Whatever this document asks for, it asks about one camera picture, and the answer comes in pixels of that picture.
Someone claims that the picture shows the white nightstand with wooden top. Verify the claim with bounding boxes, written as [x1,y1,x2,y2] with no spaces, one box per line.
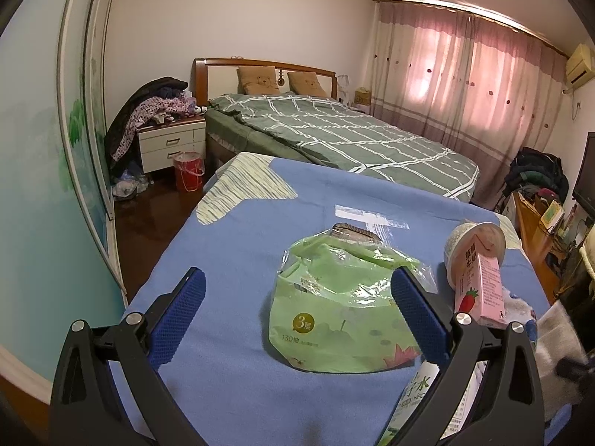
[137,117,206,174]

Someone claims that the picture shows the green tissue packet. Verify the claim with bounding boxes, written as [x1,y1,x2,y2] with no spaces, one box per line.
[268,229,435,375]

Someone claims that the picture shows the yellow-green book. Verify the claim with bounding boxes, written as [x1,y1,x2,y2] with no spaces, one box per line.
[539,200,565,233]

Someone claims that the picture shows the pile of dark clothes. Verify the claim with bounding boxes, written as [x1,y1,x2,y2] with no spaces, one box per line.
[499,146,570,205]

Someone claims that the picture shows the clear plastic film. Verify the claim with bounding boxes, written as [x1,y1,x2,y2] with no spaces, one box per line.
[334,204,412,229]

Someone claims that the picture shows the green and white carton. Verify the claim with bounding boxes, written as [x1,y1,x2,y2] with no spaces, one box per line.
[376,360,482,446]

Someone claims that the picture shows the wall air conditioner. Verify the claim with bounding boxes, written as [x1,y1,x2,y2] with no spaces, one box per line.
[565,43,595,88]

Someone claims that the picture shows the green bed sheet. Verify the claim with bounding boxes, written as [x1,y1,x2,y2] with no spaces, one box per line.
[205,108,317,170]

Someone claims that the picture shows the plastic bags on floor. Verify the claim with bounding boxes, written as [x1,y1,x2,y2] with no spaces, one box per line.
[112,169,150,201]

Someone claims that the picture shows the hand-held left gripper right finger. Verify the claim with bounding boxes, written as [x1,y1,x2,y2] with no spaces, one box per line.
[390,266,544,446]

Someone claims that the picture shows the red bucket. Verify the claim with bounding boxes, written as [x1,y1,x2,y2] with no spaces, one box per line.
[173,151,205,192]

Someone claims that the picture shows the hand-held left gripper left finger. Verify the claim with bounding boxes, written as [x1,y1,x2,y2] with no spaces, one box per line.
[49,267,208,446]

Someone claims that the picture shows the white printed cloth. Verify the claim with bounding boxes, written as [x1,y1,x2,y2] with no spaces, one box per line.
[504,288,551,330]

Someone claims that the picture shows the brown bear pillow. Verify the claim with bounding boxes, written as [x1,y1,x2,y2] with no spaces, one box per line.
[287,71,326,98]
[236,66,281,96]

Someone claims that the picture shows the pink and beige curtain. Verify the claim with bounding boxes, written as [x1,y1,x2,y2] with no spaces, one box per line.
[369,0,570,207]

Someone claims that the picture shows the green checked duvet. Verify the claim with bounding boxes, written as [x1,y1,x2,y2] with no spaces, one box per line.
[207,93,480,203]

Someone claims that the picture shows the pink milk carton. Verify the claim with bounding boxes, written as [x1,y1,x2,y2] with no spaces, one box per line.
[453,253,508,328]

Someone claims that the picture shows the blue blanket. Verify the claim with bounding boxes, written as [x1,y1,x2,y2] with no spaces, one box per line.
[118,155,559,446]

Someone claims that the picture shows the wooden bed headboard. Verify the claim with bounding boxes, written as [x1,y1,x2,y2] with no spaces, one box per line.
[193,58,338,105]

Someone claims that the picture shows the black television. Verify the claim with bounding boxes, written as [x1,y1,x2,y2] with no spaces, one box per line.
[572,132,595,219]

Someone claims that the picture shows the striped green and white sheet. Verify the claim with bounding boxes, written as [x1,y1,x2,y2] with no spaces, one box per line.
[195,152,298,228]

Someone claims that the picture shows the black ribbed plastic tray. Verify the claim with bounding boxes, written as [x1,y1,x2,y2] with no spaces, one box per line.
[331,222,383,246]

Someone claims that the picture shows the wooden desk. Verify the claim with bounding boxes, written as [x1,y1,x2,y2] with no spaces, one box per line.
[514,190,565,303]

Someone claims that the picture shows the painted sliding wardrobe door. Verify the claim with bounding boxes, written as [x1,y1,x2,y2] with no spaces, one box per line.
[56,0,128,295]
[0,0,126,382]

